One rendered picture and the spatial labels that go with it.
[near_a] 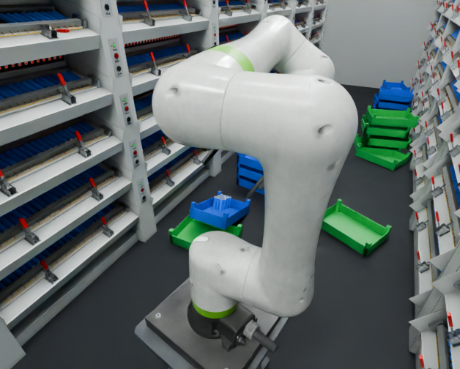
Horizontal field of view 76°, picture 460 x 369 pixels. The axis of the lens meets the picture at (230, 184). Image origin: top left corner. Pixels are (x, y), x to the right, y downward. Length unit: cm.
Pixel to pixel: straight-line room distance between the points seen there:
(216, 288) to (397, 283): 98
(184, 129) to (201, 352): 57
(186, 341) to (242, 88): 64
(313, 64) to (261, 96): 43
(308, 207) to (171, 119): 22
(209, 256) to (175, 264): 76
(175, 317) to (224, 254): 28
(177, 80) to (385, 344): 114
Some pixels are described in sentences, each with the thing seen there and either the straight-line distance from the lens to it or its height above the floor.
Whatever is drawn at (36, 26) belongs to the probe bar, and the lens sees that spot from 109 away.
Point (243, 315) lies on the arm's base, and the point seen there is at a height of 37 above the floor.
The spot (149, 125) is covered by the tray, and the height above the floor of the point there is 55.
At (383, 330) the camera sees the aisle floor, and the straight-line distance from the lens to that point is 133.
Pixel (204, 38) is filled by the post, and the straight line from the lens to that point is 173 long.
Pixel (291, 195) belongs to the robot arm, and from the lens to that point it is 41.
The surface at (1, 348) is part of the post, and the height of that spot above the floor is 10.
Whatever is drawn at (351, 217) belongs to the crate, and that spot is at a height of 1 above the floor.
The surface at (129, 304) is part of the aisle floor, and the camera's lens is 133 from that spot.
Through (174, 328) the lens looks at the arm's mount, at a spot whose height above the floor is 32.
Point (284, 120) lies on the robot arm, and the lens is 35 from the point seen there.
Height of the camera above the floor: 104
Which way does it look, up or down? 33 degrees down
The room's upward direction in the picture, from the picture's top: straight up
